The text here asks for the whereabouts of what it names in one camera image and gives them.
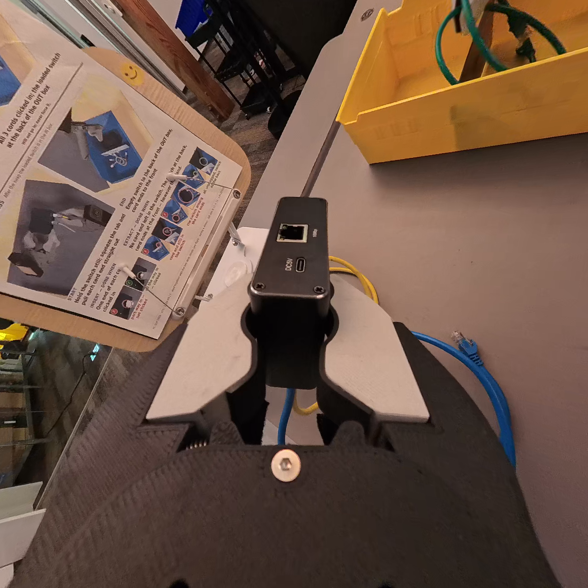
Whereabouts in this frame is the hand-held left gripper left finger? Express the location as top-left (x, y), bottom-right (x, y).
top-left (145, 288), bottom-right (271, 445)

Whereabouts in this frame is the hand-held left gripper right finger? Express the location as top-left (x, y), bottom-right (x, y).
top-left (316, 274), bottom-right (431, 445)

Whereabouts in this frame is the yellow ethernet cable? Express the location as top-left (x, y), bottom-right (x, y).
top-left (294, 255), bottom-right (380, 416)

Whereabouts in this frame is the black ethernet splitter box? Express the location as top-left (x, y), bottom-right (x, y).
top-left (248, 197), bottom-right (335, 390)

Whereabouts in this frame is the blue ethernet cable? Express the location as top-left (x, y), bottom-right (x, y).
top-left (277, 329), bottom-right (517, 468)

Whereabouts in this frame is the yellow plastic bin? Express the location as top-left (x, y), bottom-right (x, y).
top-left (337, 0), bottom-right (588, 165)

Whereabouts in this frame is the green ethernet cable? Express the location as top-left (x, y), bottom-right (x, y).
top-left (435, 0), bottom-right (568, 86)

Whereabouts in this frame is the printed instruction sheet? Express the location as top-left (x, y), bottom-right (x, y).
top-left (0, 0), bottom-right (243, 341)

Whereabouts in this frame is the white cabinet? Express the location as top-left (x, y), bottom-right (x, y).
top-left (0, 481), bottom-right (47, 568)

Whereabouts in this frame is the black office chair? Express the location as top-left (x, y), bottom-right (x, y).
top-left (239, 0), bottom-right (360, 138)

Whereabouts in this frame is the blue storage bin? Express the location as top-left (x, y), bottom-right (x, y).
top-left (175, 0), bottom-right (217, 45)

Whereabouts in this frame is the wooden post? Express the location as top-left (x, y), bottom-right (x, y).
top-left (112, 0), bottom-right (236, 122)

